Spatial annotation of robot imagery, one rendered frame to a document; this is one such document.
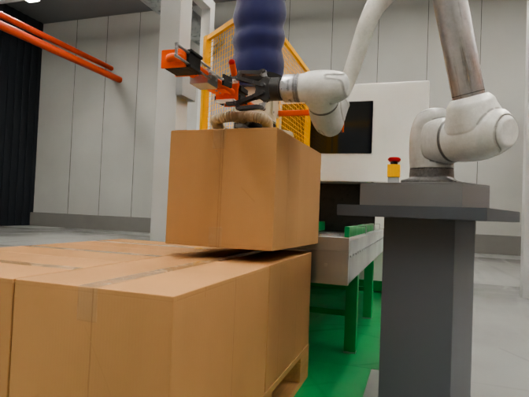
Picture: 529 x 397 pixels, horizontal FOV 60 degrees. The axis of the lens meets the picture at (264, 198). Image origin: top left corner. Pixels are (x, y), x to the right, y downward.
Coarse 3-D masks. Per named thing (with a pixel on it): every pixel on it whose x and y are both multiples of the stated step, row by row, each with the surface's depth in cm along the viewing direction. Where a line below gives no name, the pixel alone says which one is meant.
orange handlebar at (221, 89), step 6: (168, 54) 122; (180, 54) 121; (168, 60) 122; (174, 60) 122; (204, 72) 133; (210, 90) 148; (216, 90) 148; (222, 90) 148; (228, 90) 150; (234, 90) 155; (252, 102) 172; (282, 114) 183; (288, 114) 183; (294, 114) 182; (300, 114) 181; (306, 114) 180
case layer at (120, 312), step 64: (0, 256) 139; (64, 256) 146; (128, 256) 153; (192, 256) 161; (256, 256) 171; (0, 320) 101; (64, 320) 95; (128, 320) 90; (192, 320) 95; (256, 320) 133; (0, 384) 100; (64, 384) 95; (128, 384) 90; (192, 384) 96; (256, 384) 135
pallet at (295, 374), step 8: (304, 352) 191; (296, 360) 179; (304, 360) 192; (288, 368) 168; (296, 368) 186; (304, 368) 192; (280, 376) 159; (288, 376) 187; (296, 376) 186; (304, 376) 193; (272, 384) 150; (280, 384) 183; (288, 384) 183; (296, 384) 184; (264, 392) 144; (272, 392) 175; (280, 392) 175; (288, 392) 175; (296, 392) 181
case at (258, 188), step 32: (224, 128) 154; (256, 128) 150; (192, 160) 158; (224, 160) 153; (256, 160) 149; (288, 160) 159; (320, 160) 202; (192, 192) 157; (224, 192) 153; (256, 192) 149; (288, 192) 160; (192, 224) 156; (224, 224) 152; (256, 224) 148; (288, 224) 161
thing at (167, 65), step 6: (162, 54) 124; (186, 54) 122; (162, 60) 124; (186, 60) 122; (162, 66) 124; (168, 66) 123; (174, 66) 123; (180, 66) 122; (186, 66) 123; (174, 72) 128; (180, 72) 128; (186, 72) 128; (192, 72) 127
